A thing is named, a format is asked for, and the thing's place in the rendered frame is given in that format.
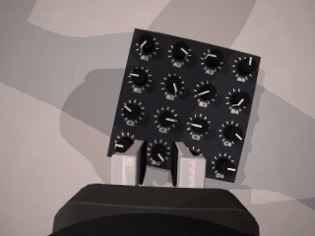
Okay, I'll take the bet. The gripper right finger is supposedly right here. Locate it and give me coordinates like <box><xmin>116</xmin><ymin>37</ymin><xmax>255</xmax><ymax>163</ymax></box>
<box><xmin>171</xmin><ymin>142</ymin><xmax>207</xmax><ymax>188</ymax></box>

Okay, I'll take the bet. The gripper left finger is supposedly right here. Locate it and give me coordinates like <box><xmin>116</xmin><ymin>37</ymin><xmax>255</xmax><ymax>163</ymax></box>
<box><xmin>111</xmin><ymin>141</ymin><xmax>147</xmax><ymax>186</ymax></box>

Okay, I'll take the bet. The black square knob box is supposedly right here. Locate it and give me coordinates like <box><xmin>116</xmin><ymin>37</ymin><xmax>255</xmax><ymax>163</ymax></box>
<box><xmin>107</xmin><ymin>29</ymin><xmax>261</xmax><ymax>183</ymax></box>

